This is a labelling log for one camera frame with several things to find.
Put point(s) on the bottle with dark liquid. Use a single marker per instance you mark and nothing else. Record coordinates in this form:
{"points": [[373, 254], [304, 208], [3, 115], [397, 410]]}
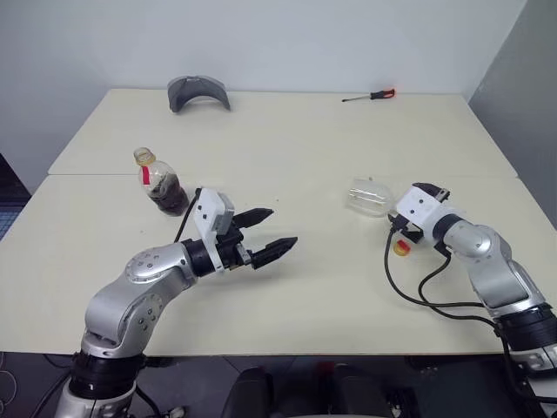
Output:
{"points": [[167, 196]]}

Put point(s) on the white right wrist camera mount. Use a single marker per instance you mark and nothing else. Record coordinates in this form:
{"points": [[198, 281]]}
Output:
{"points": [[415, 206]]}

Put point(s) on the grey baseball cap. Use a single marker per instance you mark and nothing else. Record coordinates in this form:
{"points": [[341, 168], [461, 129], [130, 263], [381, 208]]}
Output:
{"points": [[196, 87]]}

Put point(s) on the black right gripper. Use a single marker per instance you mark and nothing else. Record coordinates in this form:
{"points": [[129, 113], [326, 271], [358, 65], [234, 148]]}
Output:
{"points": [[413, 233]]}

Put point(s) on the dark rounded shape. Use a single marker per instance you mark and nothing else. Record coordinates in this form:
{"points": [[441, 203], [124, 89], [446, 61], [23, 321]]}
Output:
{"points": [[250, 394]]}

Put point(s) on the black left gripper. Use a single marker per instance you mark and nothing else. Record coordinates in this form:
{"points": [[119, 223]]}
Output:
{"points": [[230, 250]]}

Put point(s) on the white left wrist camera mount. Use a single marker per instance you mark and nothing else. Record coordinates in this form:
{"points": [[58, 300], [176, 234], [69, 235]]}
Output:
{"points": [[206, 209]]}

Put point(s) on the yellow bottle cap red tape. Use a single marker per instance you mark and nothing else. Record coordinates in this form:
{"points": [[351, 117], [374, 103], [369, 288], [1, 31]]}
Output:
{"points": [[401, 248]]}

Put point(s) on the clear plastic bottle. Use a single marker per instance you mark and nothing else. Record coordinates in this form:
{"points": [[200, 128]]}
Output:
{"points": [[367, 198]]}

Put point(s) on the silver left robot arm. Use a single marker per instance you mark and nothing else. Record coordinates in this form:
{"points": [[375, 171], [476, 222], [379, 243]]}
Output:
{"points": [[130, 296]]}

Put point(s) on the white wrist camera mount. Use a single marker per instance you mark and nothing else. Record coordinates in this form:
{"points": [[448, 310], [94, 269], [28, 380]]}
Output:
{"points": [[415, 206], [206, 209]]}

